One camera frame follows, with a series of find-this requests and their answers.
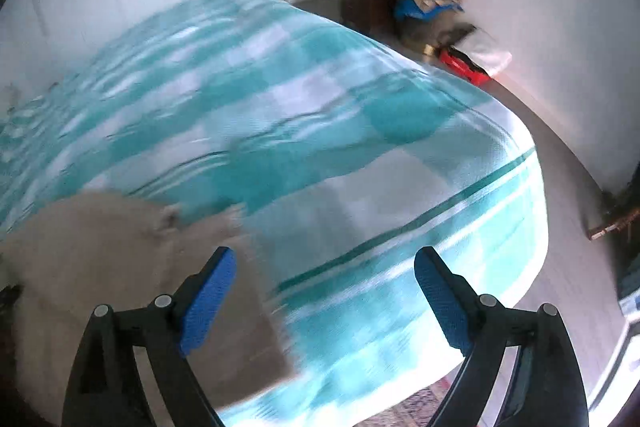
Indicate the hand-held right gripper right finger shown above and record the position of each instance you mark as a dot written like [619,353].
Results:
[440,302]

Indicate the beige pants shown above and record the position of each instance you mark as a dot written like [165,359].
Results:
[100,247]

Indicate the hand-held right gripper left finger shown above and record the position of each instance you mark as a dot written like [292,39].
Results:
[210,302]

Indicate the red bag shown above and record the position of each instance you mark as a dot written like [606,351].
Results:
[462,66]

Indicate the white bag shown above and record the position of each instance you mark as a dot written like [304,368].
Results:
[492,52]

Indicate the teal checked blanket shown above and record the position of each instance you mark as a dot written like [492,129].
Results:
[300,117]

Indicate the dark wooden furniture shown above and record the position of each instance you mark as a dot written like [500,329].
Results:
[620,214]

